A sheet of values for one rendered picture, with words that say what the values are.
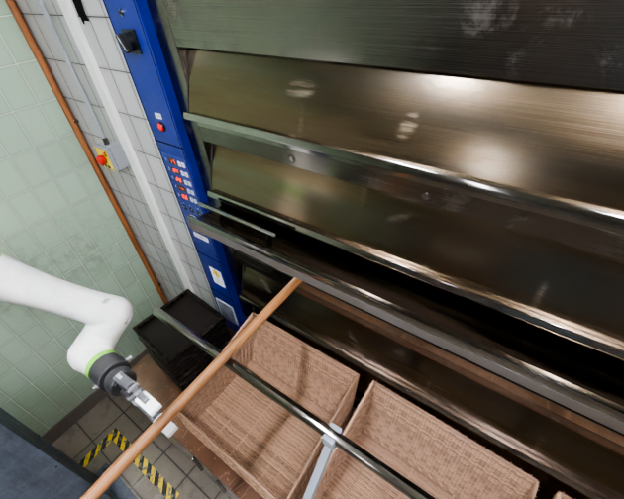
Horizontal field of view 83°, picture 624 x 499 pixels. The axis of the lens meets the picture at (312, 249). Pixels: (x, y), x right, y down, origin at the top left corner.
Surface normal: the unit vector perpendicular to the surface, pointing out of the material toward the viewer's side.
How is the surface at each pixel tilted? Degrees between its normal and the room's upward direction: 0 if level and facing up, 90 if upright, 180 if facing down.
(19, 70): 90
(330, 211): 70
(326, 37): 90
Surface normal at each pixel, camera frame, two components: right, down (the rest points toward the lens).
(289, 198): -0.57, 0.27
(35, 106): 0.81, 0.34
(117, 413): -0.07, -0.75
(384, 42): -0.58, 0.56
